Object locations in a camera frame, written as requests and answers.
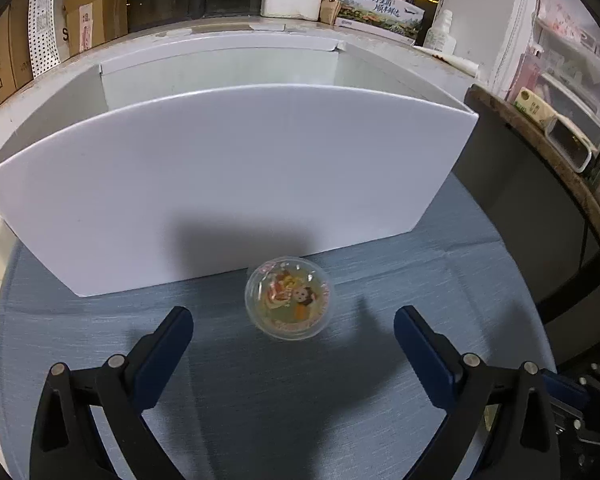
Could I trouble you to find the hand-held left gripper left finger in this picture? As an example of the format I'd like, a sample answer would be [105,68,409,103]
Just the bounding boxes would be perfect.
[30,305,195,480]

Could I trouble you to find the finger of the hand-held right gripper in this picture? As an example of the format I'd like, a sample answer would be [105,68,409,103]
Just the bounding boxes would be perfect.
[541,368,593,412]

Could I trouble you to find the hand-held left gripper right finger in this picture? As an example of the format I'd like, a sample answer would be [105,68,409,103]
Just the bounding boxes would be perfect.
[393,304,567,480]

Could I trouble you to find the cartoon lid jelly cup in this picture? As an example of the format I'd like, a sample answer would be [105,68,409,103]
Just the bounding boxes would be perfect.
[244,255,334,341]

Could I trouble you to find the white cardboard box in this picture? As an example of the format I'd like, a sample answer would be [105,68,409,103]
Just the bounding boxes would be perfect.
[0,30,481,299]

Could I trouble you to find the blue tablecloth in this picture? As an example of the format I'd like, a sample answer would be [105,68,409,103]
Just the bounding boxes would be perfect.
[0,175,557,480]

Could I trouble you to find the dark wooden round table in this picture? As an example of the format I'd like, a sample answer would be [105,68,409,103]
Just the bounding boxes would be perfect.
[464,83,600,306]

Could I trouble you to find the white rectangular tray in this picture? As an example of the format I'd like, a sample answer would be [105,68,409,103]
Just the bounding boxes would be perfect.
[544,114,600,174]

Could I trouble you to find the white plastic bottle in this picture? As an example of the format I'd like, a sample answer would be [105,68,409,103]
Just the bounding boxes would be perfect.
[424,9,457,54]

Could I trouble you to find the large brown cardboard box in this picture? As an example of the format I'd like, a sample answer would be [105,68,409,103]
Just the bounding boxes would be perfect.
[0,0,37,122]

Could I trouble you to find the clear plastic drawer unit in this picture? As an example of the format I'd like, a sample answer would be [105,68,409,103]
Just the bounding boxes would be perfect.
[489,0,600,153]

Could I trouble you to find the printed landscape carton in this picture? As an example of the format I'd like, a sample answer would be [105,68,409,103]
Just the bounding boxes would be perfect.
[325,0,427,45]

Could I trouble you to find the open brown cardboard box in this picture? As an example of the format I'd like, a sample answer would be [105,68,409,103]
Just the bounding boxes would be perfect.
[61,0,129,57]

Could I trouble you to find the white dotted board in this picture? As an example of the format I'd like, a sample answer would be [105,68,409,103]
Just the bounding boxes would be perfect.
[26,0,65,82]

